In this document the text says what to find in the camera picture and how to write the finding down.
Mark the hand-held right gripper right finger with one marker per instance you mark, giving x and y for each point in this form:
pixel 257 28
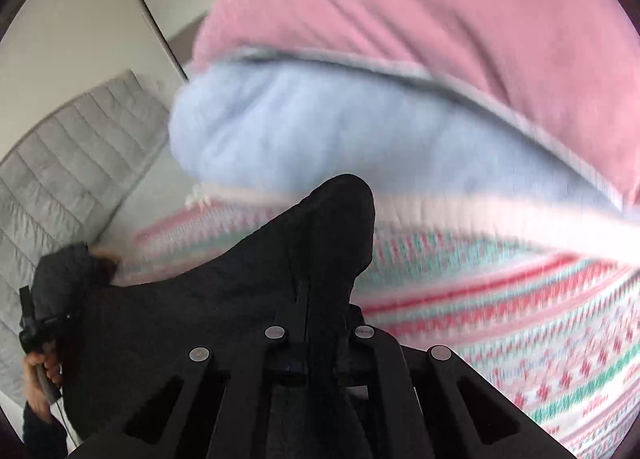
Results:
pixel 360 354

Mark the brown garment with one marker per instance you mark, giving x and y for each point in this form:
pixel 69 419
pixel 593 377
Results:
pixel 105 264

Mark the person's left forearm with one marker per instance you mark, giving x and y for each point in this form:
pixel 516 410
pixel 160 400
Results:
pixel 42 436

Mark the pink velvet pillow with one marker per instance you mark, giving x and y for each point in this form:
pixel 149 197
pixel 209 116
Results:
pixel 425 14

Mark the striped patterned blanket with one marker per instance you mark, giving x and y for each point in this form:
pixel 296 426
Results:
pixel 500 329

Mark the black coat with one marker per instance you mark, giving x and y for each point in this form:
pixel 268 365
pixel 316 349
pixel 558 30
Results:
pixel 225 279

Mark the black folded garment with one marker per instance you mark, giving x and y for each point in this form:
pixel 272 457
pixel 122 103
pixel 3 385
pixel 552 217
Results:
pixel 65 274

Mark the light blue fleece blanket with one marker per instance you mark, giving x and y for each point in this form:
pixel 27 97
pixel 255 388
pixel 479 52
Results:
pixel 325 129

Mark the pale pink folded quilt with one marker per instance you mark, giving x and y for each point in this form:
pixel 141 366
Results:
pixel 500 219

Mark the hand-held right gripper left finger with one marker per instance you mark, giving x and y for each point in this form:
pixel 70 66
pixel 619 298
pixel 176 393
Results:
pixel 287 346

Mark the person's left hand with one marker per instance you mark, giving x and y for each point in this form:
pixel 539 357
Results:
pixel 37 389

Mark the grey quilted headboard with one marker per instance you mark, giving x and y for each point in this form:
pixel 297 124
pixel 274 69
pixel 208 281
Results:
pixel 60 164

